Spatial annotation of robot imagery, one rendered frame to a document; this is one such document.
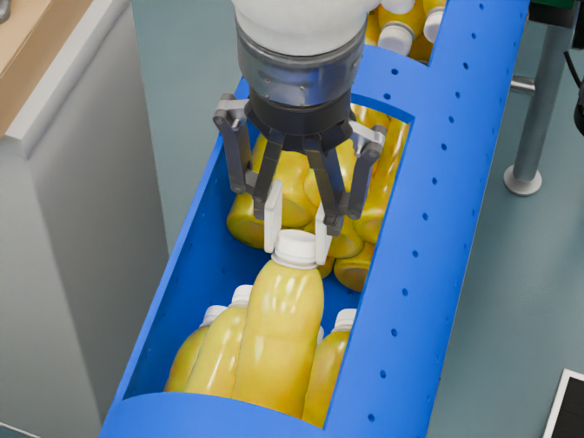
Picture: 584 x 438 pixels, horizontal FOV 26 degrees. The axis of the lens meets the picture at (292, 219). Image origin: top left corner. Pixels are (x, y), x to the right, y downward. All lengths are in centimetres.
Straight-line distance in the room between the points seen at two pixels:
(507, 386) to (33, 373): 90
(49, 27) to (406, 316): 63
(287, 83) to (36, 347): 124
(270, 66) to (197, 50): 207
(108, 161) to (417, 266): 76
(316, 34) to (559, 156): 199
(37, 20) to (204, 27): 147
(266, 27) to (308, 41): 3
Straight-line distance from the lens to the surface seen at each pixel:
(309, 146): 95
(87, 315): 194
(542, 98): 248
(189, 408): 105
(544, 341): 252
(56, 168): 166
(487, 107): 132
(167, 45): 294
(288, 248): 108
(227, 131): 98
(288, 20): 80
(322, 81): 86
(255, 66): 87
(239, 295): 123
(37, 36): 153
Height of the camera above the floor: 217
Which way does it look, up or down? 56 degrees down
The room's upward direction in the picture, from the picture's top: straight up
